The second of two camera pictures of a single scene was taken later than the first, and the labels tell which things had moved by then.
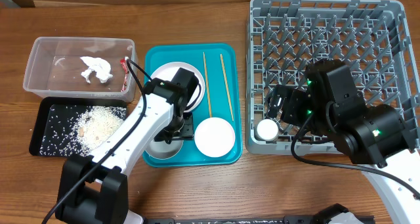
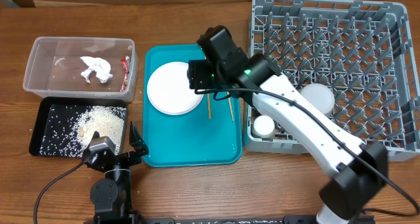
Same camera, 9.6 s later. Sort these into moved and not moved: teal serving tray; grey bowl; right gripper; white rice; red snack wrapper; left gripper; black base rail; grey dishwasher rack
Moved: right gripper; left gripper; grey bowl
Not moved: red snack wrapper; grey dishwasher rack; white rice; black base rail; teal serving tray
